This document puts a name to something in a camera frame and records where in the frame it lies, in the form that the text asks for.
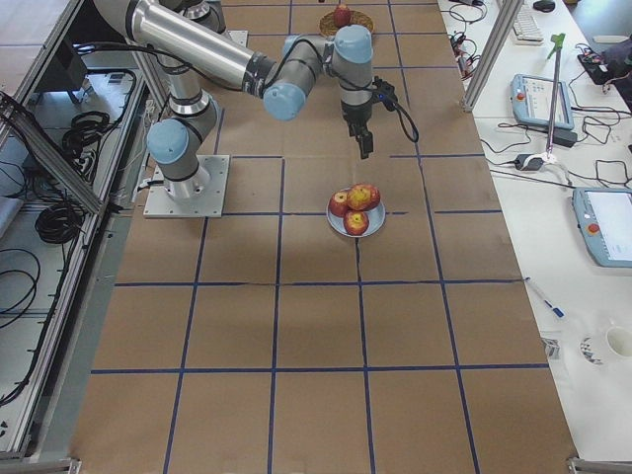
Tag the blue teach pendant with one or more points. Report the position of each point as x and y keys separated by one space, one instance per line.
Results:
x=604 y=221
x=531 y=98

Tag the white round plate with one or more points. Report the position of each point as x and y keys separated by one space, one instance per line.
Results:
x=376 y=220

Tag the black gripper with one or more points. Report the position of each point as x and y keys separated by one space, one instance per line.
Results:
x=355 y=118

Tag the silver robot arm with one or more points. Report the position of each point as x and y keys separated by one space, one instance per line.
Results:
x=193 y=33

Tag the woven wicker basket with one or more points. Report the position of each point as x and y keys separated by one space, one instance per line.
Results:
x=328 y=27

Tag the aluminium frame post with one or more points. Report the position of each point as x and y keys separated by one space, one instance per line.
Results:
x=491 y=51

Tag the yellow-red apple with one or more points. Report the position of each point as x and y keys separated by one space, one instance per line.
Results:
x=357 y=197

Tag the grabber stick with green tip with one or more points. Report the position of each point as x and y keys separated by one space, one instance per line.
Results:
x=556 y=52

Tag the dark red apple in basket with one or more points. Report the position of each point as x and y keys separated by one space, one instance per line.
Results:
x=342 y=16

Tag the blue white pen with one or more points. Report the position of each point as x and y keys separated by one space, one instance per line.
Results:
x=554 y=308

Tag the white paper cup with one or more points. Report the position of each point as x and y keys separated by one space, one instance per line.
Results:
x=612 y=344

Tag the red apple on plate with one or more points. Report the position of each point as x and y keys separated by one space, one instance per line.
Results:
x=338 y=204
x=356 y=222
x=373 y=198

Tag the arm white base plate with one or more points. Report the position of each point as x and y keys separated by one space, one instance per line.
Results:
x=238 y=36
x=202 y=195

